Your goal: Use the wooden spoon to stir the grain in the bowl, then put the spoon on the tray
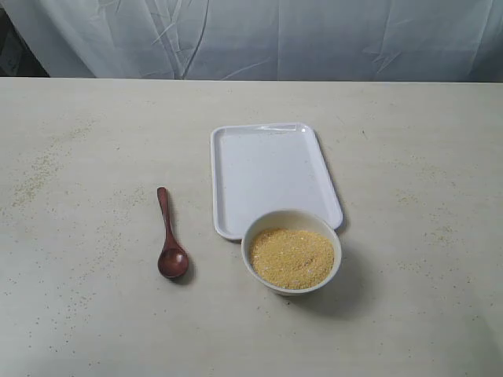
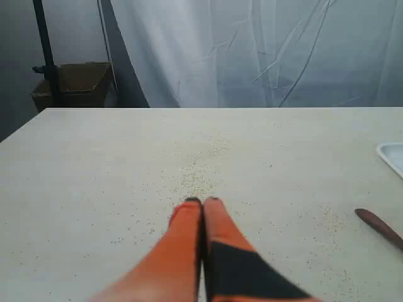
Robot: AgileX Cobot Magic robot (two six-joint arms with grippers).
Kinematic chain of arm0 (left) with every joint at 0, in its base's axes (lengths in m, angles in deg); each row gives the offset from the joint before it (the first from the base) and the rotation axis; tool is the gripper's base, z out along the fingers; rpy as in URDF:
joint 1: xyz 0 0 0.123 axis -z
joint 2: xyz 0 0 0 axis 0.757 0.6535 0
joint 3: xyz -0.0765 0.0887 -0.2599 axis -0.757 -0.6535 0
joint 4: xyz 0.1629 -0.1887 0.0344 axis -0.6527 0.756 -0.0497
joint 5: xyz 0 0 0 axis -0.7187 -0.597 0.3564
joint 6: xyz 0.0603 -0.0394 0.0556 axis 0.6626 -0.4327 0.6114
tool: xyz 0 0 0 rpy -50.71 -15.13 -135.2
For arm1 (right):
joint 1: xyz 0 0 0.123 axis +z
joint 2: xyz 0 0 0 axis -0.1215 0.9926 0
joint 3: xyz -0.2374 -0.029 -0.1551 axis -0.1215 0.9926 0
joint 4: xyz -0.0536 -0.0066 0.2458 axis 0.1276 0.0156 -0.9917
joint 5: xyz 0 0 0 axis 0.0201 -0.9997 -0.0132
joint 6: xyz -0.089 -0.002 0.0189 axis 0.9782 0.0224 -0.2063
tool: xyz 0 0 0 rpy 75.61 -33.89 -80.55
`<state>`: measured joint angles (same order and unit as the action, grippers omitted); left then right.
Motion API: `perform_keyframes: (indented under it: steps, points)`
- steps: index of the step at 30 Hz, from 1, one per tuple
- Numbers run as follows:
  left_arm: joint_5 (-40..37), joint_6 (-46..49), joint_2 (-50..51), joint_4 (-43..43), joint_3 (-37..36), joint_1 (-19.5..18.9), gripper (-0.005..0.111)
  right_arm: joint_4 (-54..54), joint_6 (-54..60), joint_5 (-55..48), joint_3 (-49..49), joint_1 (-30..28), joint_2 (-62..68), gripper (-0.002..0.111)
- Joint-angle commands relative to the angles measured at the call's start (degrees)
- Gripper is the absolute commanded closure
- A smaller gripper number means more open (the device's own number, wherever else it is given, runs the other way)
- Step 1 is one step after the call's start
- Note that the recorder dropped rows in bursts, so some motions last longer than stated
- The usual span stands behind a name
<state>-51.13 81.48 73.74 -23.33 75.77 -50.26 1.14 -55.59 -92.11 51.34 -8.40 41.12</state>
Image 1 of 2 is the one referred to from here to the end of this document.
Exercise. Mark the dark brown wooden spoon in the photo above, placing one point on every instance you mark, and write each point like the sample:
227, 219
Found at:
173, 261

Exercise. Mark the yellow granular grain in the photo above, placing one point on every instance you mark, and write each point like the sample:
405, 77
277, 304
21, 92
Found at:
292, 259

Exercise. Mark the white rectangular plastic tray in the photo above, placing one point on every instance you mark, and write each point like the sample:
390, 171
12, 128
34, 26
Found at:
261, 168

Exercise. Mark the white ceramic bowl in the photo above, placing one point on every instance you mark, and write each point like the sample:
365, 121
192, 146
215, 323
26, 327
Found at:
296, 220

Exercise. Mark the white backdrop cloth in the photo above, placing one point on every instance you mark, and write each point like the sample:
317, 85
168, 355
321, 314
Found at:
425, 41

